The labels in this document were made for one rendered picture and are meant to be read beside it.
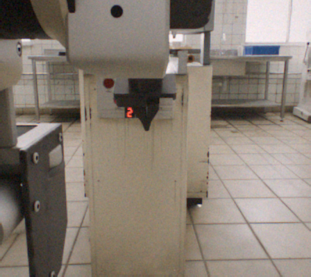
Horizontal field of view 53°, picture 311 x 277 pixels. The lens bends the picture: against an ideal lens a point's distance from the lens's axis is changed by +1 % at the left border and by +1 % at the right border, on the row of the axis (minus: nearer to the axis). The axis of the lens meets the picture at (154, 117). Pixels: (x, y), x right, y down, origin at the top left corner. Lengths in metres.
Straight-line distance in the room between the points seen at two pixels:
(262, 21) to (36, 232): 5.10
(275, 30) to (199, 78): 3.73
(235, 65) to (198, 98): 2.72
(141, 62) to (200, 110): 1.57
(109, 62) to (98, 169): 0.93
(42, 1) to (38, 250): 0.23
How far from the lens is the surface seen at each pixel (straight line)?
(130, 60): 0.15
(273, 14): 5.36
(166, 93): 0.50
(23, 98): 5.20
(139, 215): 1.13
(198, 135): 1.75
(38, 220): 0.32
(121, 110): 0.98
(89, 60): 0.16
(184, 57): 0.96
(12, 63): 0.24
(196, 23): 0.23
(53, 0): 0.17
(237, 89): 5.09
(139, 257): 1.22
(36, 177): 0.30
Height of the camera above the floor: 0.90
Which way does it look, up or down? 11 degrees down
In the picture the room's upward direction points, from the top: straight up
